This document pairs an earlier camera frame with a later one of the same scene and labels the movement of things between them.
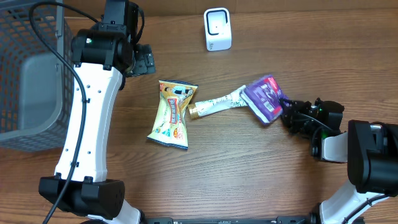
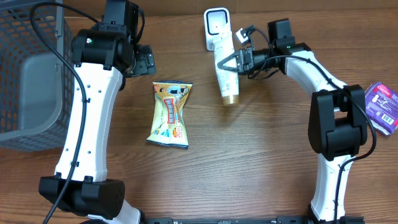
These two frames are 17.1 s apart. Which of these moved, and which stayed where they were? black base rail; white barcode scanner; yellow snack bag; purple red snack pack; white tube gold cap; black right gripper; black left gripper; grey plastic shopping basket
Moved: yellow snack bag; black right gripper; purple red snack pack; white tube gold cap
Stayed: white barcode scanner; black left gripper; black base rail; grey plastic shopping basket
